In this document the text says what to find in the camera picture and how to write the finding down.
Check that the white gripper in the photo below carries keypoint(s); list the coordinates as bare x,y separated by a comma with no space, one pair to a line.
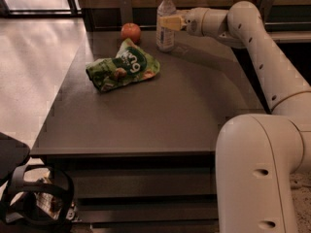
193,22

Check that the metal wall bracket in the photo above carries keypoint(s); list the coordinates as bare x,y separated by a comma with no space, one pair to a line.
265,7
126,11

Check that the clear plastic water bottle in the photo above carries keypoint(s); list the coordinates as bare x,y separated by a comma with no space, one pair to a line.
165,38

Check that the left metal wall bracket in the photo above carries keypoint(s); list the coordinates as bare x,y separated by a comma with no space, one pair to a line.
126,11

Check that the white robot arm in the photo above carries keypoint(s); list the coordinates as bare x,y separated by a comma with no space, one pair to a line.
256,153

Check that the green snack bag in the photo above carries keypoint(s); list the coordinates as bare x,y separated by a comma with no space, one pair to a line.
131,65

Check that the red apple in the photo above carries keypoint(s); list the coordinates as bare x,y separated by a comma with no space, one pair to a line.
131,31

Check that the right metal wall bracket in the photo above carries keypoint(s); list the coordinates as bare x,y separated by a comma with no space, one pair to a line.
265,7

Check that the dark grey drawer cabinet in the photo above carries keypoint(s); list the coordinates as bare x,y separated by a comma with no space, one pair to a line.
142,156

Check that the black office chair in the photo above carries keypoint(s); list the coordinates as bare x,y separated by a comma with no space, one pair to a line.
36,198

